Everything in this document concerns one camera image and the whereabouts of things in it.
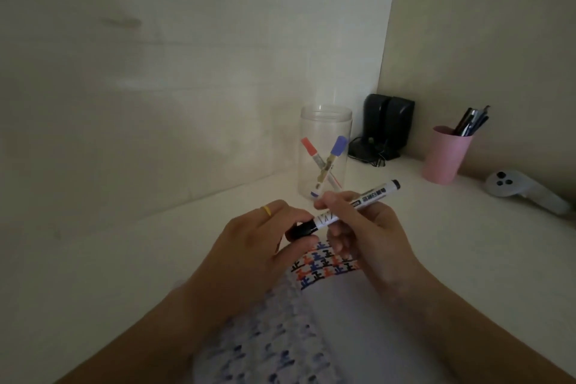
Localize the person's left hand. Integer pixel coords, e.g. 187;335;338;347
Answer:
197;199;320;309

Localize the person's right hand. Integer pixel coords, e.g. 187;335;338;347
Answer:
313;191;425;295

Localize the black marker cap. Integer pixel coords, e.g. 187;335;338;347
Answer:
285;219;318;243

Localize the white marker with black end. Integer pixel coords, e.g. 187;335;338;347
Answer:
314;179;401;231

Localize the person's left forearm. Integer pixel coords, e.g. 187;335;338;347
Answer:
54;281;253;384

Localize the person's right forearm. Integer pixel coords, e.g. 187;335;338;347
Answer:
382;262;576;384

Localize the blue capped marker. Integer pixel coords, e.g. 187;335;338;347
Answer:
310;135;348;198

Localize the red capped marker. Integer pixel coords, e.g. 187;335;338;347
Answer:
301;136;344;192

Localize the clear plastic jar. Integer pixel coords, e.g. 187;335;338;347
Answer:
297;104;353;203

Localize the black speaker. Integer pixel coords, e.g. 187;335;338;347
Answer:
384;97;416;161
363;93;392;159

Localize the white sheet with tally marks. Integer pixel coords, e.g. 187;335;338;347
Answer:
193;239;452;384

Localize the pink pen cup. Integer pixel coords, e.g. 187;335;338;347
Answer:
421;125;473;186

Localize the black and silver pen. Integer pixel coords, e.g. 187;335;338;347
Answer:
452;107;474;137

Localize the dark blue pen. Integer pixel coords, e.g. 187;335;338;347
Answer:
463;105;491;137

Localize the white handheld controller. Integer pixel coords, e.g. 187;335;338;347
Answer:
484;169;572;217

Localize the black speaker cable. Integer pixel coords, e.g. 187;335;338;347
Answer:
348;135;389;169

